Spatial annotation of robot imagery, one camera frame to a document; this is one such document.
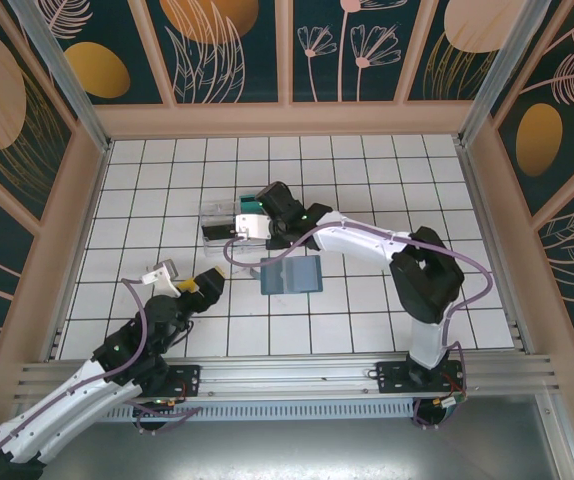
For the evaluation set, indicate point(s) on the black credit card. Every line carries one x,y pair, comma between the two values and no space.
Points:
217,231

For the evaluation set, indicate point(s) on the clear acrylic card organizer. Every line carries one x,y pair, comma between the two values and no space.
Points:
217,207

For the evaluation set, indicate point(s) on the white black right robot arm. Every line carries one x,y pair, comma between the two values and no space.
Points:
357,240

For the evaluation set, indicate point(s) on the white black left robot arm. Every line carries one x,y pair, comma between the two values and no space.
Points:
57,410

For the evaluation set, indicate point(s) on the teal credit card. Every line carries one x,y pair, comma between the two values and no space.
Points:
248,204

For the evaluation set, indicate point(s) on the grey metal sheet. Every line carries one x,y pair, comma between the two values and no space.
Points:
317,450

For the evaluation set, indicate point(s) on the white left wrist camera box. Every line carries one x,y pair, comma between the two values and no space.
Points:
164,282

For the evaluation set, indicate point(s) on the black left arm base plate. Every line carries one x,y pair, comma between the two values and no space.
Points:
187,377

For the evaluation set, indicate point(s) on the aluminium front mounting rail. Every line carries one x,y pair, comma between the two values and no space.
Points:
287,380

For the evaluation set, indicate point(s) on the aluminium table edge rail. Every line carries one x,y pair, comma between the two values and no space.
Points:
485,220
87,220

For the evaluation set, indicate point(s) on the wall panel pink flowers print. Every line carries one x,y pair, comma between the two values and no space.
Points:
347,75

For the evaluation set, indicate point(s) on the wall panel orange circle leaves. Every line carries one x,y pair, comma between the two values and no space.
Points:
217,75

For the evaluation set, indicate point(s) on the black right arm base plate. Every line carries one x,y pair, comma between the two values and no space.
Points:
392,377

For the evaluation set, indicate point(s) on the wall panel pink circle print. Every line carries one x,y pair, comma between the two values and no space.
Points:
447,65

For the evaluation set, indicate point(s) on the wall panel small yellow oval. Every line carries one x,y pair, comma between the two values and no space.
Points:
117,75

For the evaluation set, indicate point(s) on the aluminium corner post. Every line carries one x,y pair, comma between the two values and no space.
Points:
64,75
495,75

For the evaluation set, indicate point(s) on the wall panel oval and fern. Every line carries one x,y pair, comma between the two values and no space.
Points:
567,125

